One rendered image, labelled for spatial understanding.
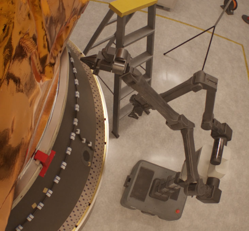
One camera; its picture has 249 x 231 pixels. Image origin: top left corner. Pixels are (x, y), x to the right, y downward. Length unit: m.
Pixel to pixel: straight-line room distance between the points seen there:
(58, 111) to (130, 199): 1.59
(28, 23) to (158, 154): 2.56
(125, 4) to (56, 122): 1.15
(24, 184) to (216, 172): 1.08
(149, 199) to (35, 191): 1.59
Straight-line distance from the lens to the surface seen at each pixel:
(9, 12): 0.49
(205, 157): 1.63
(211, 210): 3.10
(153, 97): 1.21
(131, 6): 1.90
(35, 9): 0.65
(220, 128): 1.65
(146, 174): 2.56
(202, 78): 1.31
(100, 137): 1.57
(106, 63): 1.10
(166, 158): 2.96
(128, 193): 2.48
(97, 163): 1.52
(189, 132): 1.37
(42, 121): 1.02
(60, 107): 1.08
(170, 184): 2.15
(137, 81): 1.15
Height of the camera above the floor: 2.67
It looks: 60 degrees down
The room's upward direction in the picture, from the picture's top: 23 degrees clockwise
